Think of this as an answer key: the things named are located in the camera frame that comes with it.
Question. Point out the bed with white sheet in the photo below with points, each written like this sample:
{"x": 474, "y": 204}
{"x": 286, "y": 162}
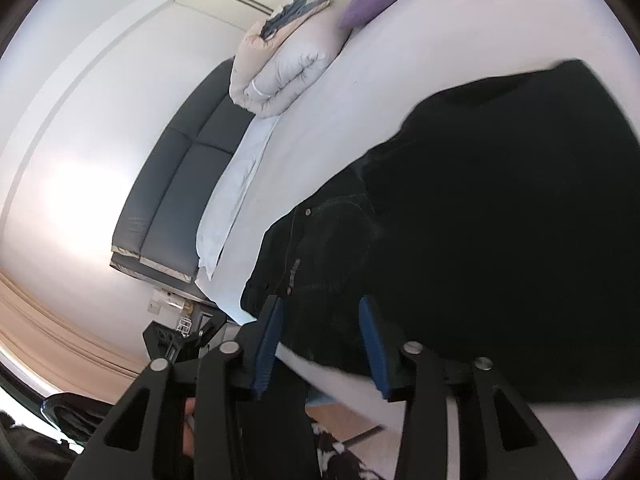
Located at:
{"x": 390, "y": 70}

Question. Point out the grey nightstand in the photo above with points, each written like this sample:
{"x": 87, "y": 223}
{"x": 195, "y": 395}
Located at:
{"x": 167, "y": 305}

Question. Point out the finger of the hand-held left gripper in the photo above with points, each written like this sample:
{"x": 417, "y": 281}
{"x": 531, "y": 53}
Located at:
{"x": 185, "y": 342}

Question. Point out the purple cushion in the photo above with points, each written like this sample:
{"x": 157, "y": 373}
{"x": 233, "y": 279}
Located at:
{"x": 370, "y": 2}

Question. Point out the grey padded headboard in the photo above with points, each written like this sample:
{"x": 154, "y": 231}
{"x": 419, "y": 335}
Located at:
{"x": 170, "y": 200}

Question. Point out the black white patterned rug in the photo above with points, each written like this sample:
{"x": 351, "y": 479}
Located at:
{"x": 345, "y": 460}

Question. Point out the black denim pants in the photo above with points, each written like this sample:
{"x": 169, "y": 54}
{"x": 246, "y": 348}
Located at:
{"x": 475, "y": 210}

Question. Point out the folded white duvet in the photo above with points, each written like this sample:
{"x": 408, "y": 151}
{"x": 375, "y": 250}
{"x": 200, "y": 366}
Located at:
{"x": 290, "y": 65}

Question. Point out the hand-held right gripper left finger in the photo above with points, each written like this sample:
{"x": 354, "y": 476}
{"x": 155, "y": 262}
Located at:
{"x": 265, "y": 350}

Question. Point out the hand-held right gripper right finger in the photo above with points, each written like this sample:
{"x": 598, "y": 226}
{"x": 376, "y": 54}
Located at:
{"x": 376, "y": 355}

